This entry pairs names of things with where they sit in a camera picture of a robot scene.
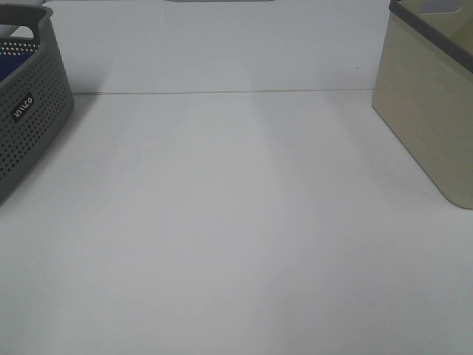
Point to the blue microfibre towel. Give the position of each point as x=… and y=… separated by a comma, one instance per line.
x=14, y=63

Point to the beige plastic storage bin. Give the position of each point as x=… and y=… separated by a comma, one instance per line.
x=423, y=90

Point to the grey perforated plastic basket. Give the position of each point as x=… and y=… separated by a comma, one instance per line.
x=35, y=102

